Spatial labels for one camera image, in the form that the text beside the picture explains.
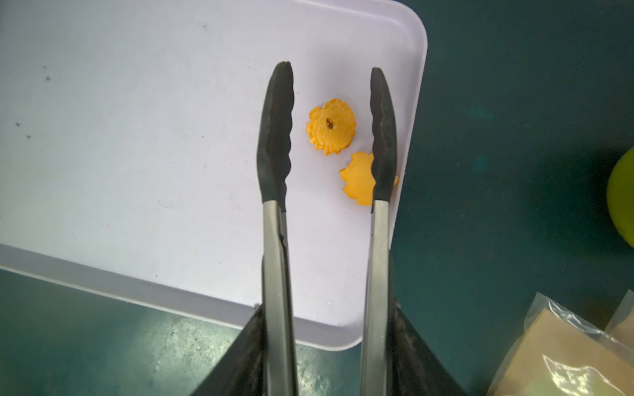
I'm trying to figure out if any green plastic bowl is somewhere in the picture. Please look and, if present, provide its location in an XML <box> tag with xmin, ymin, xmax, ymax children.
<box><xmin>606</xmin><ymin>148</ymin><xmax>634</xmax><ymax>247</ymax></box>

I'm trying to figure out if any clear zip bag underneath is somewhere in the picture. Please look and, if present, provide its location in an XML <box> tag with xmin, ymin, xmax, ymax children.
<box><xmin>605</xmin><ymin>290</ymin><xmax>634</xmax><ymax>350</ymax></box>

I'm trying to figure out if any clear zip bag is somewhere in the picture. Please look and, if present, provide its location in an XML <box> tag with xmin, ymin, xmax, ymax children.
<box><xmin>488</xmin><ymin>293</ymin><xmax>633</xmax><ymax>395</ymax></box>

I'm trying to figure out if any ring flower cookie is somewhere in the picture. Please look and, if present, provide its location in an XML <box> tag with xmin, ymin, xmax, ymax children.
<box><xmin>306</xmin><ymin>98</ymin><xmax>357</xmax><ymax>156</ymax></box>

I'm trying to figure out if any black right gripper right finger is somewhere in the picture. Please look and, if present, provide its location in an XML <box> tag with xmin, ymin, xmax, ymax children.
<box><xmin>391</xmin><ymin>305</ymin><xmax>466</xmax><ymax>396</ymax></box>

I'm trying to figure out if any lavender plastic tray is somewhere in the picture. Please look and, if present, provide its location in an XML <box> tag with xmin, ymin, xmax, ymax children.
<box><xmin>1</xmin><ymin>1</ymin><xmax>428</xmax><ymax>351</ymax></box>

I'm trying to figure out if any flat flower cookie right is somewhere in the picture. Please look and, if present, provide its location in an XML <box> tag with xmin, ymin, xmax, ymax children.
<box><xmin>339</xmin><ymin>150</ymin><xmax>398</xmax><ymax>206</ymax></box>

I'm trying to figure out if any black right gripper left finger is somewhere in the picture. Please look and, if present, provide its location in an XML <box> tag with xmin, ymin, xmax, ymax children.
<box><xmin>192</xmin><ymin>307</ymin><xmax>265</xmax><ymax>396</ymax></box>

